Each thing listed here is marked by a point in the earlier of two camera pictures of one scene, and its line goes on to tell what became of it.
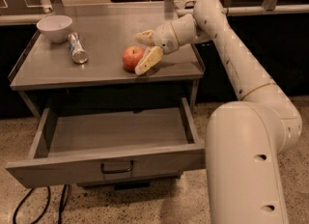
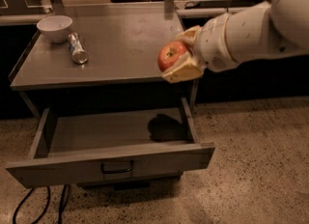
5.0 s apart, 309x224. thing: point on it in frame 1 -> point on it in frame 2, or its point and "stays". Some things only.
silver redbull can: [78, 52] stays
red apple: [131, 57] -> [169, 52]
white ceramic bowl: [56, 27] stays
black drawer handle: [116, 171] stays
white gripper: [164, 37] -> [211, 44]
